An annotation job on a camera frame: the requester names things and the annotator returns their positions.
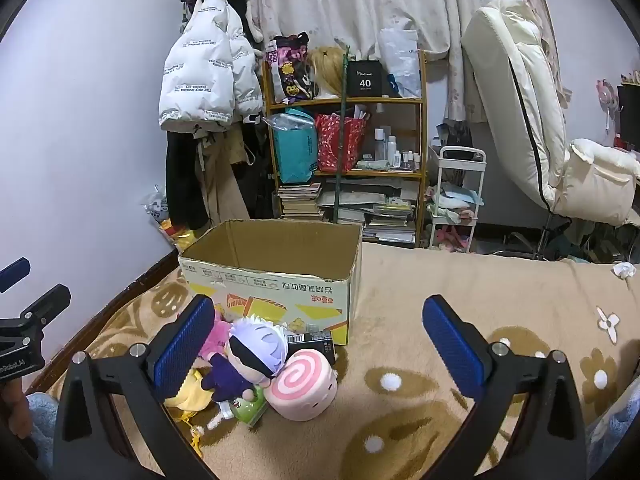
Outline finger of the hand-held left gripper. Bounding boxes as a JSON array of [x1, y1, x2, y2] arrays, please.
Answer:
[[0, 257, 32, 294], [0, 284, 72, 335]]

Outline white trolley cart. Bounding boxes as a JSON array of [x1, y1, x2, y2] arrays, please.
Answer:
[[427, 146, 487, 253]]

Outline black tote bag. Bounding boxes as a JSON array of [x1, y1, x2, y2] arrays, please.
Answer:
[[240, 115, 277, 221]]

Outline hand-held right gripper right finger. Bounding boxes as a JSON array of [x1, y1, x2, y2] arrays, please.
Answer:
[[421, 295, 588, 480]]

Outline person's left hand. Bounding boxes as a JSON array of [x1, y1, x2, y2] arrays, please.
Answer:
[[0, 377, 33, 439]]

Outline green pole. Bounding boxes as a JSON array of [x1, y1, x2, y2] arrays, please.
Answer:
[[332, 45, 351, 223]]

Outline red patterned bag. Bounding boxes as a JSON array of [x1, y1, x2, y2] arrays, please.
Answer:
[[314, 112, 369, 173]]

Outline pink swirl roll plush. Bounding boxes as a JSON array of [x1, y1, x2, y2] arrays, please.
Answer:
[[264, 350, 338, 422]]

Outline small black box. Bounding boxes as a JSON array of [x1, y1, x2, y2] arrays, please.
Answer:
[[285, 329, 337, 366]]

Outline blond wig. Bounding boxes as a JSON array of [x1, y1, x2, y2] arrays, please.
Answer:
[[306, 46, 351, 101]]

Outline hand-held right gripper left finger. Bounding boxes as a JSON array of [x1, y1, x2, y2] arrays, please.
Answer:
[[52, 294, 221, 480]]

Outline cream padded chair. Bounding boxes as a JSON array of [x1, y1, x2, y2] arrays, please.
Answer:
[[460, 0, 640, 261]]

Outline stack of brown books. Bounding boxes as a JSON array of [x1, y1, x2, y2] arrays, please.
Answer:
[[276, 182, 323, 220]]

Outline yellow and red bag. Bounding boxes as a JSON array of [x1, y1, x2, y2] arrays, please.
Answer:
[[160, 220, 201, 252]]

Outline yellow round plush bag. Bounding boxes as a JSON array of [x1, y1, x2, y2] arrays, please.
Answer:
[[162, 367, 217, 461]]

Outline cream floral curtain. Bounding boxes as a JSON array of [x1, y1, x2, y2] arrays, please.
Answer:
[[247, 0, 556, 121]]

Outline white printed plastic bag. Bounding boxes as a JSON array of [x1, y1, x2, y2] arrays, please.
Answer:
[[145, 185, 173, 223]]

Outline printed cardboard box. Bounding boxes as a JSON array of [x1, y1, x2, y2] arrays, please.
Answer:
[[177, 218, 363, 347]]

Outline pile of books and papers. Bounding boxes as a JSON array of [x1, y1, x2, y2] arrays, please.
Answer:
[[317, 180, 418, 246]]

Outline pink plush toy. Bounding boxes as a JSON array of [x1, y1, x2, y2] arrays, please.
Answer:
[[197, 305, 233, 361]]

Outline clear plastic bag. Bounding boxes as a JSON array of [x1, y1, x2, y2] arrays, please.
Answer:
[[378, 27, 423, 100]]

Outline black pants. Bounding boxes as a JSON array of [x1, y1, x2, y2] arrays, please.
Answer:
[[165, 130, 211, 231]]

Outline wooden shelf unit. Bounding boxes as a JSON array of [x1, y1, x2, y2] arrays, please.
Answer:
[[261, 50, 428, 248]]

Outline white-haired doll plush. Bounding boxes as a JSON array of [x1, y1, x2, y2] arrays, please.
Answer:
[[200, 314, 288, 403]]

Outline black box with white print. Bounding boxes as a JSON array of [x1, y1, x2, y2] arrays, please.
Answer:
[[346, 60, 384, 98]]

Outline green tissue packet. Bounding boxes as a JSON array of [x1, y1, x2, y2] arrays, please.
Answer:
[[227, 385, 268, 428]]

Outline row of white bottles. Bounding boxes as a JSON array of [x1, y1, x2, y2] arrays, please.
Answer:
[[372, 127, 423, 171]]

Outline black and pink printed bag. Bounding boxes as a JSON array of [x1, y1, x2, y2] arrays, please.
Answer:
[[265, 32, 321, 106]]

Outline beige floral blanket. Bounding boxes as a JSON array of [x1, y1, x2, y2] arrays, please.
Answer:
[[25, 242, 640, 480]]

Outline beige trousers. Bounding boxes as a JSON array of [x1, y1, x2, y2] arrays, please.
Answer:
[[197, 125, 251, 228]]

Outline light blue fleece garment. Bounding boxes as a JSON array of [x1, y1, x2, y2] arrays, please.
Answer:
[[585, 390, 640, 480], [22, 392, 63, 480]]

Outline pink desk fan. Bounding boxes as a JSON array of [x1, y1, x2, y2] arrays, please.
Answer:
[[596, 79, 623, 133]]

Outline teal shopping bag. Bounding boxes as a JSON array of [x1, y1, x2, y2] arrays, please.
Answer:
[[265, 106, 319, 184]]

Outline white puffer jacket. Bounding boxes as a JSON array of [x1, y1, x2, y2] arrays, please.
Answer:
[[158, 0, 265, 133]]

